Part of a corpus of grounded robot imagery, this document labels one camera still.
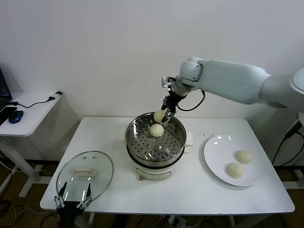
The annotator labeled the dark open laptop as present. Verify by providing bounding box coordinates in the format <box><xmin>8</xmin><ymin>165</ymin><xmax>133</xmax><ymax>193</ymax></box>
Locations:
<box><xmin>0</xmin><ymin>68</ymin><xmax>12</xmax><ymax>112</ymax></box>

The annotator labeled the blue computer mouse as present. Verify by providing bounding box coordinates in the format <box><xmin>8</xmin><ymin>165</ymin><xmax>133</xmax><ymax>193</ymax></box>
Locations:
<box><xmin>8</xmin><ymin>111</ymin><xmax>24</xmax><ymax>124</ymax></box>

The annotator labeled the white steamed baozi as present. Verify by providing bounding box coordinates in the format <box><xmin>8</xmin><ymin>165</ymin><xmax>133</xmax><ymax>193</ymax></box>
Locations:
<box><xmin>149</xmin><ymin>123</ymin><xmax>164</xmax><ymax>138</ymax></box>
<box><xmin>236</xmin><ymin>149</ymin><xmax>253</xmax><ymax>164</ymax></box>
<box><xmin>153</xmin><ymin>109</ymin><xmax>166</xmax><ymax>124</ymax></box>
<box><xmin>227</xmin><ymin>162</ymin><xmax>245</xmax><ymax>179</ymax></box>

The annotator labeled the black hanging power cable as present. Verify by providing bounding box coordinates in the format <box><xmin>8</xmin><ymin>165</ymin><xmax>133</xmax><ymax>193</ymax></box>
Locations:
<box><xmin>271</xmin><ymin>118</ymin><xmax>304</xmax><ymax>167</ymax></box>

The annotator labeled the white desk with shaded panel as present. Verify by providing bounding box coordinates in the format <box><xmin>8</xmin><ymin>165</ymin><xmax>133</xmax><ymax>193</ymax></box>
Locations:
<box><xmin>273</xmin><ymin>87</ymin><xmax>304</xmax><ymax>190</ymax></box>

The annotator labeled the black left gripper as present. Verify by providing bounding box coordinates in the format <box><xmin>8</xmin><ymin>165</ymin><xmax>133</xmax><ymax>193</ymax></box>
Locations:
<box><xmin>54</xmin><ymin>182</ymin><xmax>93</xmax><ymax>228</ymax></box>

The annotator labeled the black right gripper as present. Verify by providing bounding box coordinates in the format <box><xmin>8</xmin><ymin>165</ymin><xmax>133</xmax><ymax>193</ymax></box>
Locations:
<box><xmin>162</xmin><ymin>92</ymin><xmax>184</xmax><ymax>124</ymax></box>

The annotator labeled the white side desk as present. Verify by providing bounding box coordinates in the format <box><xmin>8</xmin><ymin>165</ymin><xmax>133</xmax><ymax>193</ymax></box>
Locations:
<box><xmin>0</xmin><ymin>92</ymin><xmax>63</xmax><ymax>199</ymax></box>

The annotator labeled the black flat phone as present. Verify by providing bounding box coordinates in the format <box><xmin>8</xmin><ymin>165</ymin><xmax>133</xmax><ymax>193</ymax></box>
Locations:
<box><xmin>0</xmin><ymin>106</ymin><xmax>18</xmax><ymax>125</ymax></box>

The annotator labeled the white floor power strip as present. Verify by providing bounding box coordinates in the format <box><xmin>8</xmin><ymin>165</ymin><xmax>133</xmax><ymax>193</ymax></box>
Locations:
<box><xmin>168</xmin><ymin>215</ymin><xmax>187</xmax><ymax>228</ymax></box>

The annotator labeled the perforated steel steamer basket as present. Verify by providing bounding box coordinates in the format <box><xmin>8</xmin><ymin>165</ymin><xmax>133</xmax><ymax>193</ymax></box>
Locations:
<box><xmin>118</xmin><ymin>112</ymin><xmax>194</xmax><ymax>167</ymax></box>

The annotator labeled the round glass pot lid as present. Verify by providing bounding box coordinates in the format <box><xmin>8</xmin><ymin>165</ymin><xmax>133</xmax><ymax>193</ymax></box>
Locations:
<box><xmin>56</xmin><ymin>150</ymin><xmax>114</xmax><ymax>205</ymax></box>

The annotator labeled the large white round plate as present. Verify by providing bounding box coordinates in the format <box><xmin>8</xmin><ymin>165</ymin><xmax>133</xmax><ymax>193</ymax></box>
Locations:
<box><xmin>203</xmin><ymin>134</ymin><xmax>264</xmax><ymax>187</ymax></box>

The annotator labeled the black adapter cable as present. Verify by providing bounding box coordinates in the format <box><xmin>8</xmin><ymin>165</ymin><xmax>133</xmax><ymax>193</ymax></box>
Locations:
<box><xmin>9</xmin><ymin>91</ymin><xmax>63</xmax><ymax>109</ymax></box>

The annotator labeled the white electric cooking pot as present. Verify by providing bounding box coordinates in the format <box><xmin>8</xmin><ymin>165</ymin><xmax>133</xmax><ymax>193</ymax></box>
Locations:
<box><xmin>127</xmin><ymin>144</ymin><xmax>192</xmax><ymax>182</ymax></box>

